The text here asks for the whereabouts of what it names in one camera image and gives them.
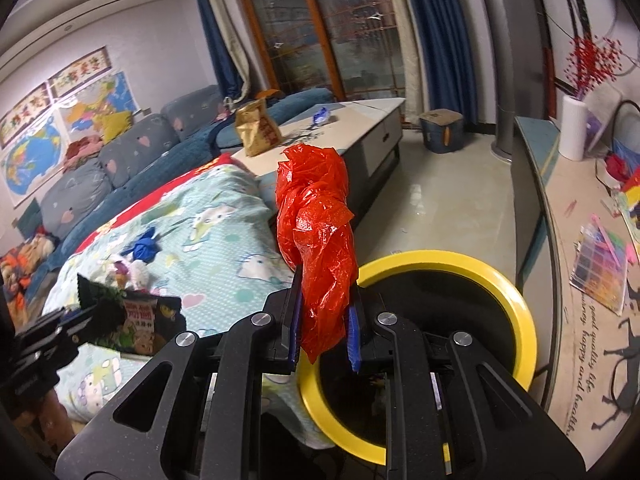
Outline green snack wrapper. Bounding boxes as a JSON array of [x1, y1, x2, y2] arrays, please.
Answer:
[[77, 275, 186, 356]]

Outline red plastic bag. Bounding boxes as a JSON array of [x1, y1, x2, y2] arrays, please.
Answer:
[[276, 144, 358, 363]]

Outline yellow rimmed trash bin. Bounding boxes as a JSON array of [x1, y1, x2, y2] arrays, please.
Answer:
[[295, 249, 539, 467]]

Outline person's left hand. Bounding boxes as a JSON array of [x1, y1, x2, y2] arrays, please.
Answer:
[[20, 389, 75, 453]]

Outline orange clothes pile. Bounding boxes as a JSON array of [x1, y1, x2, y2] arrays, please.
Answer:
[[1, 233, 54, 328]]

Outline blue crumpled glove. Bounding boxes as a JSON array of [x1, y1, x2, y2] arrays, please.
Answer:
[[120, 226, 160, 263]]

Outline Hello Kitty patterned blanket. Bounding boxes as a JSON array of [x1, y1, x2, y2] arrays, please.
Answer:
[[41, 161, 336, 451]]

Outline red blanket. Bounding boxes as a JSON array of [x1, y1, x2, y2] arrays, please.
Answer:
[[75, 153, 239, 254]]

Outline world map poster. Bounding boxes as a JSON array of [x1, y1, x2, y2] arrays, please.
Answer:
[[1, 112, 68, 208]]

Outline colourful bead tray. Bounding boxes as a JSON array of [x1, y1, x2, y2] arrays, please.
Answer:
[[570, 214, 628, 316]]

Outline TV cabinet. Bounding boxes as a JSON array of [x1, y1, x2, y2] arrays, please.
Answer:
[[511, 117, 639, 478]]

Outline yellow cushion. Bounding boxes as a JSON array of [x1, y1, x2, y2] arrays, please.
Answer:
[[96, 110, 134, 144]]

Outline China map poster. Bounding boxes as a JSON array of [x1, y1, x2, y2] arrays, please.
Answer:
[[58, 70, 139, 140]]

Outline blue storage box stool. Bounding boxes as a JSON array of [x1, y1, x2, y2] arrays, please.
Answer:
[[419, 108, 465, 154]]

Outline blue sofa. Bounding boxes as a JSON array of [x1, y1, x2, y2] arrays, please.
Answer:
[[14, 84, 335, 281]]

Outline coffee table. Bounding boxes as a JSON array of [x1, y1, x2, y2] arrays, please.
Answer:
[[233, 98, 405, 224]]

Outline gold paper bag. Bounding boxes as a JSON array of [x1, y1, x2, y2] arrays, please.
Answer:
[[234, 99, 283, 157]]

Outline framed cross-stitch picture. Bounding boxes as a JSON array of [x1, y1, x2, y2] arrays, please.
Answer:
[[48, 46, 112, 100]]

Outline white paper towel roll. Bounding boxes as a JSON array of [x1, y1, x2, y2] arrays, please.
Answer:
[[559, 96, 588, 162]]

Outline blue foil wrapper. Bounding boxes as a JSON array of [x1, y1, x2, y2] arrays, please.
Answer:
[[311, 106, 331, 128]]

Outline blue curtain right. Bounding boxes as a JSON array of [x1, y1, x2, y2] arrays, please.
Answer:
[[409, 0, 478, 124]]

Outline blue curtain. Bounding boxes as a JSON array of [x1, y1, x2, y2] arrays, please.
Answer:
[[196, 0, 243, 100], [409, 0, 478, 124]]

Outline blue curtain left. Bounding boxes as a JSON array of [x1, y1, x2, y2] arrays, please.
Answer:
[[196, 0, 243, 100]]

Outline red artificial flowers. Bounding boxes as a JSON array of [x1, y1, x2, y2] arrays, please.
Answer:
[[564, 36, 622, 100]]

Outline silver tower air conditioner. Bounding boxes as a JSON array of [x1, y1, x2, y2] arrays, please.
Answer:
[[483, 0, 528, 162]]

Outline wooden glass sliding door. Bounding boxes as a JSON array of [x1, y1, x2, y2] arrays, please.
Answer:
[[242, 0, 406, 100]]

